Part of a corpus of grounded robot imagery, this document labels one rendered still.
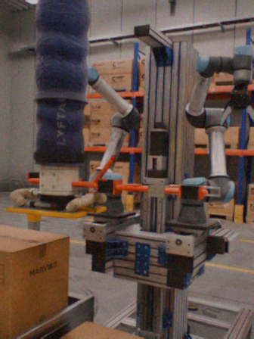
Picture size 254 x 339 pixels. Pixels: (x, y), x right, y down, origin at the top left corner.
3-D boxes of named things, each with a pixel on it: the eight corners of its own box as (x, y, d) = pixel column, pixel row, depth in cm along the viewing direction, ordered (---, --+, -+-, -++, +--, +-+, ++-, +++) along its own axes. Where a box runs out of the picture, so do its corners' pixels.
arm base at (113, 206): (106, 209, 230) (107, 193, 230) (128, 211, 223) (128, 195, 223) (93, 212, 217) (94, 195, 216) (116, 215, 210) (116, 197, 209)
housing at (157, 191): (147, 196, 147) (147, 185, 147) (152, 195, 153) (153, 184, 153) (164, 197, 144) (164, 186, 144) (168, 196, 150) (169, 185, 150)
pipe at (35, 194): (9, 203, 162) (9, 190, 162) (43, 198, 185) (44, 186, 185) (77, 209, 149) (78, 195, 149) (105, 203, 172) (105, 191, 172)
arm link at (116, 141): (95, 190, 220) (125, 106, 228) (84, 188, 233) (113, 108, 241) (111, 196, 227) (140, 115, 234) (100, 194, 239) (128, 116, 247)
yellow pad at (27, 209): (6, 212, 160) (6, 200, 160) (21, 209, 170) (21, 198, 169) (75, 219, 147) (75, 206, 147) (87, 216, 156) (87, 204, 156)
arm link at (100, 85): (142, 132, 222) (81, 76, 199) (131, 132, 232) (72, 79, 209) (151, 116, 225) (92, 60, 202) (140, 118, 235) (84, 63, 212)
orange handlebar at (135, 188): (7, 183, 174) (7, 175, 174) (44, 180, 202) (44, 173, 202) (205, 198, 138) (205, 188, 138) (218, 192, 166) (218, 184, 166)
